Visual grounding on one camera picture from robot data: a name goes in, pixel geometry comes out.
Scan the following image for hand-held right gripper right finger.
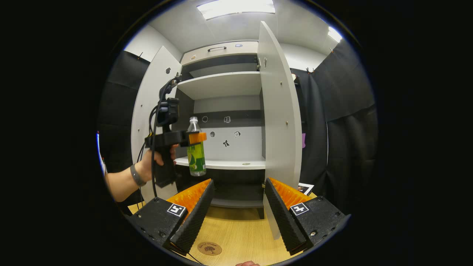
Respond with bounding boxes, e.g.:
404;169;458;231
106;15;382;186
264;177;351;256

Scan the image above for small ceiling light panel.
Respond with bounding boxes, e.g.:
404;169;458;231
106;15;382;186
327;26;343;43

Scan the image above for round wooden coaster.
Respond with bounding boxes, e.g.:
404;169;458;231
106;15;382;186
197;242;222;256

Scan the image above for large ceiling light panel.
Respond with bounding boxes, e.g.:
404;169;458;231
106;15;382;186
196;0;276;21

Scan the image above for grey wristband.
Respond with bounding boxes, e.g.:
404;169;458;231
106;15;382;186
130;164;147;187

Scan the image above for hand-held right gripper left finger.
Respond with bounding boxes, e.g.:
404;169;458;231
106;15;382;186
129;179;215;256

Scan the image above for black cable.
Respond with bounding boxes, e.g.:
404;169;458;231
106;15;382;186
139;76;182;207

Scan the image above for black backdrop cloth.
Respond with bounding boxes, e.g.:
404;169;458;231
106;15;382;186
97;39;378;216

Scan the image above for green label plastic bottle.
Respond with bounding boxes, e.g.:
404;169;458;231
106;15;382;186
186;116;207;177

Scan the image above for grey cabinet door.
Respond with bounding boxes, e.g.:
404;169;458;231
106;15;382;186
257;21;303;241
131;46;182;204

